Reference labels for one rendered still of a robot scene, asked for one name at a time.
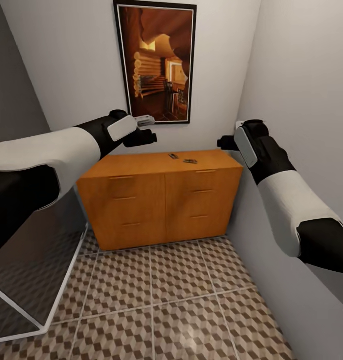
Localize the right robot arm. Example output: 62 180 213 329
217 119 343 304

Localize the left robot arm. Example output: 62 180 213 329
0 109 158 249

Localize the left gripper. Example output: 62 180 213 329
124 129 158 148

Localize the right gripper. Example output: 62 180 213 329
217 135 239 151

